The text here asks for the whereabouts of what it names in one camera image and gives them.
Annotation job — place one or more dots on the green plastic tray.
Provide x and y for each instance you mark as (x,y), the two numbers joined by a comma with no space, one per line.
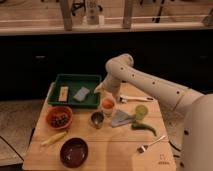
(74,82)

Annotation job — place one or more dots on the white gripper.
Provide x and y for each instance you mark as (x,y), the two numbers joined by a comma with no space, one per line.
(110,84)

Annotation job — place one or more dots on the orange bowl with grapes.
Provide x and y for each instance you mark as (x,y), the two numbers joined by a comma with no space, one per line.
(59,117)

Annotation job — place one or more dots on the orange apple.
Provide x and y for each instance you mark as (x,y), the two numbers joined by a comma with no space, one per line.
(107,104)

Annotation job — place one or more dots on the wooden block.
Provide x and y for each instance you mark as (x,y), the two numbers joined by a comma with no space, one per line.
(63,94)

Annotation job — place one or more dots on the dark maroon bowl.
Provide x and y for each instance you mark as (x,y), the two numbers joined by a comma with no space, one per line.
(74,152)

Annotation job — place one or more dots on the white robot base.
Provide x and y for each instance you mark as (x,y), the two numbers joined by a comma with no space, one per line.
(197,143)

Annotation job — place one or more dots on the paper cup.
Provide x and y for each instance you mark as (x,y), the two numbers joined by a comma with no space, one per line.
(107,112)

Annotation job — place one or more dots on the metal fork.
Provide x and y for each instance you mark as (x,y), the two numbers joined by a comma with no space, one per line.
(143,148)

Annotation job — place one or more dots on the white handled brush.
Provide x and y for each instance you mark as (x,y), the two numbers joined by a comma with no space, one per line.
(125,99)

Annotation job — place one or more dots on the blue grey cloth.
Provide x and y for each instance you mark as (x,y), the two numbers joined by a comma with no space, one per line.
(120,118)

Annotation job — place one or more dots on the small metal cup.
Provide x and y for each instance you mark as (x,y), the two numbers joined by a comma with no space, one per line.
(97,119)

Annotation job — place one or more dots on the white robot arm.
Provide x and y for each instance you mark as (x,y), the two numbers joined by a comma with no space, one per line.
(178,97)

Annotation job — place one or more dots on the green chili pepper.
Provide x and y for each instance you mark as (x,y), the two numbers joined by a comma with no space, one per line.
(142,126)

